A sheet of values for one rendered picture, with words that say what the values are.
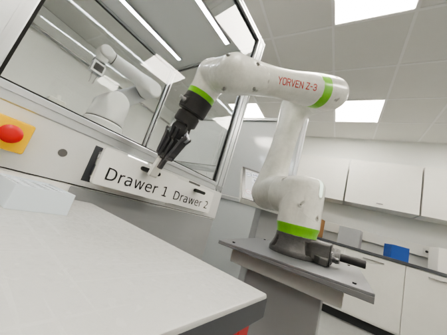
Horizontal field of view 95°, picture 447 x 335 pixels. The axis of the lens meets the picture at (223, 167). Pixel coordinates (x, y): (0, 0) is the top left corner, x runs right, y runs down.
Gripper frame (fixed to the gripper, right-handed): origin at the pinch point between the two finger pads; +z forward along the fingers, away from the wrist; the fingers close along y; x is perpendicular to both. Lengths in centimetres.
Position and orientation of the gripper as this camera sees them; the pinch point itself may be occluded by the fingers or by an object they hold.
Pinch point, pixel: (157, 167)
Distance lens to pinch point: 70.2
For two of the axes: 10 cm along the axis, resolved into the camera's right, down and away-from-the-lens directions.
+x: 5.5, 3.3, 7.7
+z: -5.3, 8.5, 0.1
